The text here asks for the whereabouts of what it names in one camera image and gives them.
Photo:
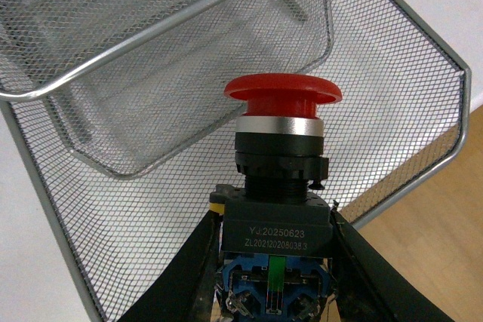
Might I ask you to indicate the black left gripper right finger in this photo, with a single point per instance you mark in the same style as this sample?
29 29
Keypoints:
367 287

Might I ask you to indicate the red emergency stop button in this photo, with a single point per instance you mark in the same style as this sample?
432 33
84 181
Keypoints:
277 235

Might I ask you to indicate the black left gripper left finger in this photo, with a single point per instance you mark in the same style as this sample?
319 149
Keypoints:
185 289

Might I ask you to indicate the silver mesh tiered rack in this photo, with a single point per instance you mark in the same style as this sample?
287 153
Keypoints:
119 112

